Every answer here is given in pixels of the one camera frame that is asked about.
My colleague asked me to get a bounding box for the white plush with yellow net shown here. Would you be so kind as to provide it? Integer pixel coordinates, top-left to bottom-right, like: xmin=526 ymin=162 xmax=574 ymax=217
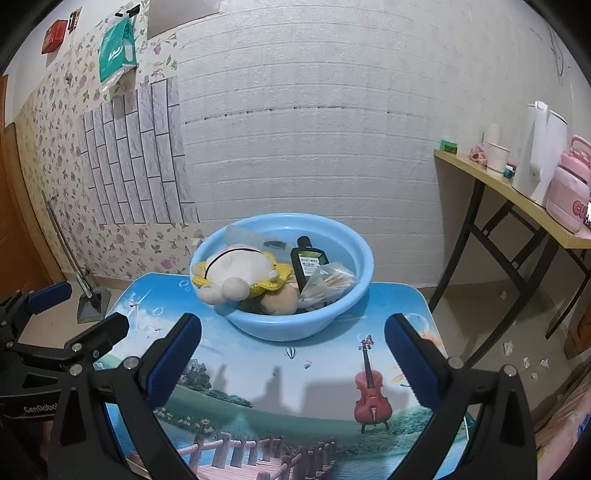
xmin=191 ymin=244 xmax=294 ymax=306

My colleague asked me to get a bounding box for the beige plush toy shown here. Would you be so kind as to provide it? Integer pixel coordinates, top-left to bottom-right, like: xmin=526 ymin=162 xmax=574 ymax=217
xmin=260 ymin=284 xmax=298 ymax=316

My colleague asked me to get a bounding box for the long clear plastic case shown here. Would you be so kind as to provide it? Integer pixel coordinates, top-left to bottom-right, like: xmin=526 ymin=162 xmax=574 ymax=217
xmin=223 ymin=225 xmax=294 ymax=255

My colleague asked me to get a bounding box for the black lotion bottle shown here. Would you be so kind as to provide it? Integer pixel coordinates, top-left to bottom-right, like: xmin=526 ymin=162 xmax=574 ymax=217
xmin=290 ymin=236 xmax=329 ymax=291

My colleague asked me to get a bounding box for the clear box of toothpicks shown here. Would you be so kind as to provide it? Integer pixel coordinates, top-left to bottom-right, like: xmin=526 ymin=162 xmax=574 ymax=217
xmin=297 ymin=262 xmax=359 ymax=311

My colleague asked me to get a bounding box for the wooden door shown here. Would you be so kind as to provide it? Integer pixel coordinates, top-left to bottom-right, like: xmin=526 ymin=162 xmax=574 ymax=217
xmin=0 ymin=75 xmax=66 ymax=296

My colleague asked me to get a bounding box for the wooden side table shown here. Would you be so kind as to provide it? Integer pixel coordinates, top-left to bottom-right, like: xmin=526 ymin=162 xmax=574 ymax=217
xmin=429 ymin=150 xmax=590 ymax=366

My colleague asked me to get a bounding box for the blue plastic basin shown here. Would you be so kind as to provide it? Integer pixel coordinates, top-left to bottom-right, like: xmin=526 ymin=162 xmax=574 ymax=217
xmin=189 ymin=213 xmax=375 ymax=342

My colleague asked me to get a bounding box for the pink lunch jar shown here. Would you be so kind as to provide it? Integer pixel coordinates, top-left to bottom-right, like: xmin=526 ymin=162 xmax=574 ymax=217
xmin=545 ymin=135 xmax=590 ymax=234

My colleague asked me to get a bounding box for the teal hanging bag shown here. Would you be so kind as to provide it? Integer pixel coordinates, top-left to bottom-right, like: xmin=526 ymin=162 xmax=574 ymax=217
xmin=99 ymin=16 xmax=137 ymax=90

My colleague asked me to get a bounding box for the white cup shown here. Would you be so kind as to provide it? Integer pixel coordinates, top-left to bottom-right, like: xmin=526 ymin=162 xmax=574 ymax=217
xmin=484 ymin=142 xmax=510 ymax=173

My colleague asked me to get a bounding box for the green small box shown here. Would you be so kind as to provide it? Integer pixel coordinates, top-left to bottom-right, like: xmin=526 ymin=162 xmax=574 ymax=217
xmin=440 ymin=139 xmax=458 ymax=154

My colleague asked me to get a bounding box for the white kettle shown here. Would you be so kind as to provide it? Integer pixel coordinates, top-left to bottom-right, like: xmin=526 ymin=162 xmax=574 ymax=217
xmin=512 ymin=101 xmax=568 ymax=206

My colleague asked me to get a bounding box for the dustpan with handle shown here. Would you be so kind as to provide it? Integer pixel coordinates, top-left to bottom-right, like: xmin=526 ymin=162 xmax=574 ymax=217
xmin=42 ymin=194 xmax=111 ymax=324

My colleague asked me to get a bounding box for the red wall box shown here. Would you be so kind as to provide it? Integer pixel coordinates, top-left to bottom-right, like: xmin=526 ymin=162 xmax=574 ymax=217
xmin=41 ymin=19 xmax=68 ymax=55

